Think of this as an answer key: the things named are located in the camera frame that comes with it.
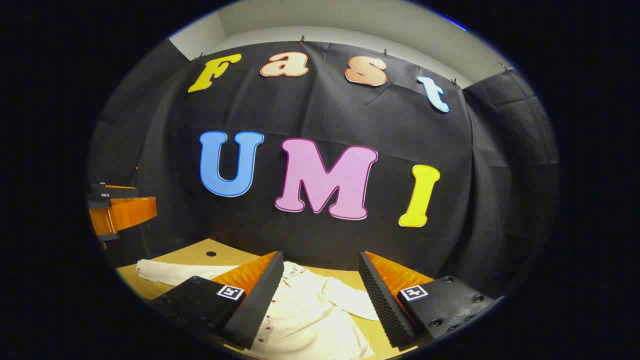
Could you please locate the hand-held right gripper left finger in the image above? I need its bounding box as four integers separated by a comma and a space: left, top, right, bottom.
150, 251, 285, 351

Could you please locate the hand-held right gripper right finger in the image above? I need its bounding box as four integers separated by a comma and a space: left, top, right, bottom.
358, 251, 496, 350

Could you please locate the black backdrop cloth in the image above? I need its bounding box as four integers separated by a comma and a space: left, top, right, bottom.
87, 39, 560, 301

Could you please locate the white button shirt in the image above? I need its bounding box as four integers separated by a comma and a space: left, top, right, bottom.
136, 258, 381, 360

